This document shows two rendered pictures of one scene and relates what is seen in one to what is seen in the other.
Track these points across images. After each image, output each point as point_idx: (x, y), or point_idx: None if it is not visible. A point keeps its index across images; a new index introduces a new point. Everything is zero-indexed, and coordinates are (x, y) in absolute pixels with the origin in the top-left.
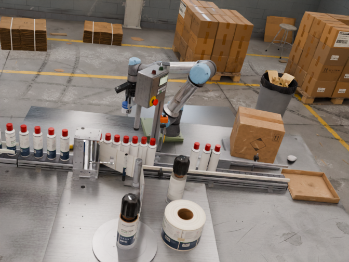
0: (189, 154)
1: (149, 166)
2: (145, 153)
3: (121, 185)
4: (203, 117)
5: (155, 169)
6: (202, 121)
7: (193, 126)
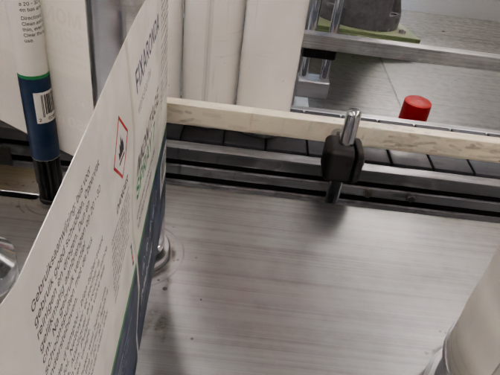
0: (460, 98)
1: (265, 113)
2: (236, 10)
3: (15, 243)
4: (463, 2)
5: (300, 133)
6: (467, 12)
7: (440, 18)
